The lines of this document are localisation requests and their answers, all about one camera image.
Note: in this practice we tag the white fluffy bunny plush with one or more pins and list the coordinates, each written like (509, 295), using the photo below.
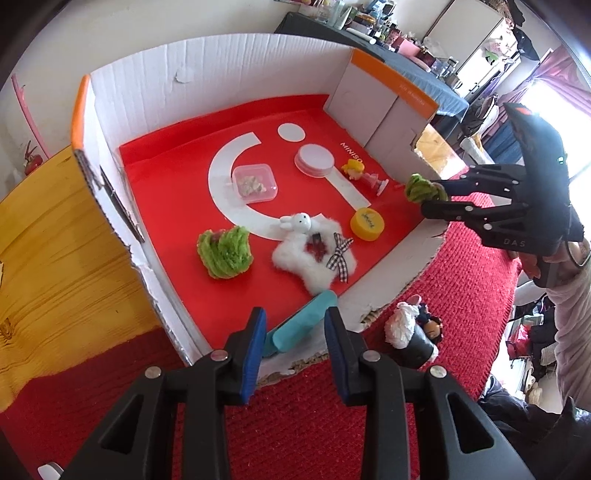
(295, 256)

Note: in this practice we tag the black and white doll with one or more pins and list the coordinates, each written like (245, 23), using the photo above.
(420, 353)

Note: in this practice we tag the pink stick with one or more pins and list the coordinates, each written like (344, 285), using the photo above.
(30, 110)

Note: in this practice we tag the pink box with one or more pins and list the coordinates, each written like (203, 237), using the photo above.
(411, 47)

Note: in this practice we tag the purple curtain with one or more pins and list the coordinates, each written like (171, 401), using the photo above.
(551, 69)

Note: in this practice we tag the green frog plush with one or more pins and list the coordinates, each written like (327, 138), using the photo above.
(418, 189)

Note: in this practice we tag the white cabinet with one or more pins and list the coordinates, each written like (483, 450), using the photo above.
(475, 50)

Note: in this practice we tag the green fuzzy plush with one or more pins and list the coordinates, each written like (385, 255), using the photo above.
(226, 254)

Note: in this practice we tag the yellow round container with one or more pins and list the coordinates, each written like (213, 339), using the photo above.
(367, 224)

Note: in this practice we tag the person's right forearm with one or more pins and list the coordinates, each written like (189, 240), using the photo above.
(572, 323)

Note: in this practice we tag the orange cardboard box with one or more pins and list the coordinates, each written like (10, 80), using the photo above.
(184, 138)

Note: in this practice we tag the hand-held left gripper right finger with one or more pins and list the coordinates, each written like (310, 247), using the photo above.
(337, 355)

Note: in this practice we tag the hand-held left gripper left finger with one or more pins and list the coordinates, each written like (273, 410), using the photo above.
(251, 355)

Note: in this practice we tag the person's right hand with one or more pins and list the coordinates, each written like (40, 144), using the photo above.
(561, 267)

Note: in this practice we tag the clear plastic small box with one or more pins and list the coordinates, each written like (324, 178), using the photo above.
(254, 184)

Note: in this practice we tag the blue covered table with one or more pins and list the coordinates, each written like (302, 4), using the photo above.
(415, 69)

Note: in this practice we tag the white round lid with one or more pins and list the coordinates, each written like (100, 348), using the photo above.
(314, 159)

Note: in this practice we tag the dark cloth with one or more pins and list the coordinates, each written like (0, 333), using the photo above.
(531, 429)

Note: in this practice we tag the yellow-haired doll figure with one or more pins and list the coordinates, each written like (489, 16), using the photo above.
(353, 170)

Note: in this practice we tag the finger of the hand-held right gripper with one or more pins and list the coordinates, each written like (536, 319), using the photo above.
(480, 214)
(489, 182)

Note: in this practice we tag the small red object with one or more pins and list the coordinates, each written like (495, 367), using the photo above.
(32, 159)

